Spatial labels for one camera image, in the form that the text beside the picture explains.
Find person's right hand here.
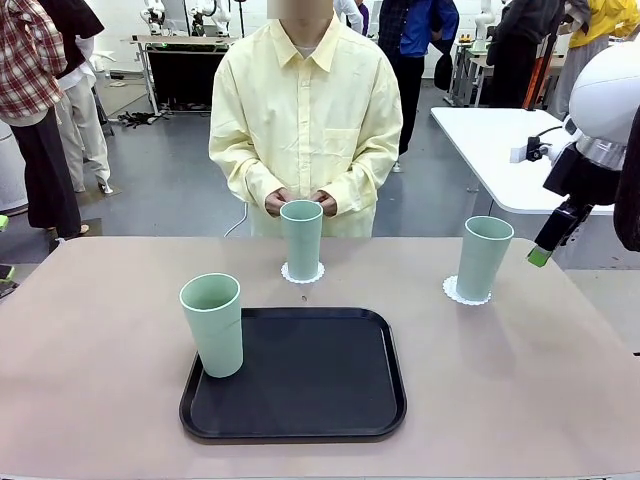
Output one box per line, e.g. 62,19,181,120
264,187,293,220

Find person in plaid shirt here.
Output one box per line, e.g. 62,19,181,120
0,0,84,240

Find person in yellow jacket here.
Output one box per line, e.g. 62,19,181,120
549,0,640,119

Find black workbench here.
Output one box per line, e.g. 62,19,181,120
130,33,241,116

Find person in blue jacket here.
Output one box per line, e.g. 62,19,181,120
377,0,460,174

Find person in dark jacket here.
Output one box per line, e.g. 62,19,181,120
485,0,576,109

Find black cables on floor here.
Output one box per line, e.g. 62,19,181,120
117,112,167,130

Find person in black vest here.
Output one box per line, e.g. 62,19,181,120
39,0,114,195

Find person's left forearm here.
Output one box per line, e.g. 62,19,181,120
324,149,396,217

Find white cable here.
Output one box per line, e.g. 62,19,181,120
223,202,250,239

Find black plastic tray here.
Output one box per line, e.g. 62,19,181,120
178,307,409,445

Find grey background desk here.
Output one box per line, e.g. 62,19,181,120
448,42,490,109

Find person in yellow shirt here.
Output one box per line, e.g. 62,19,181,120
208,9,404,239

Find orange black pole stand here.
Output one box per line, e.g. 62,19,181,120
522,32,559,114

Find tall pale green cup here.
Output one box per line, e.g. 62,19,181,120
455,215,515,302
179,272,245,379
279,199,324,281

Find white scalloped paper coaster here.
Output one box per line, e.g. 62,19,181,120
280,259,327,286
441,274,495,305

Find black bag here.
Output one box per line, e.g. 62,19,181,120
433,52,454,93

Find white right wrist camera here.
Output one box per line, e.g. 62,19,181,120
509,135,552,164

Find white rounded table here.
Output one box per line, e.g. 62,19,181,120
430,106,640,217

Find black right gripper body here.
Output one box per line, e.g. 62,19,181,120
533,146,624,251

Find white floor appliance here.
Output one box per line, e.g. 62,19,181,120
0,121,29,214

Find person's left hand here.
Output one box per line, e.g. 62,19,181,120
312,189,340,220

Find person's right forearm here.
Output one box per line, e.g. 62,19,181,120
212,149,281,209

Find black braided cable sleeve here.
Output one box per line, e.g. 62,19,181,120
613,147,640,253

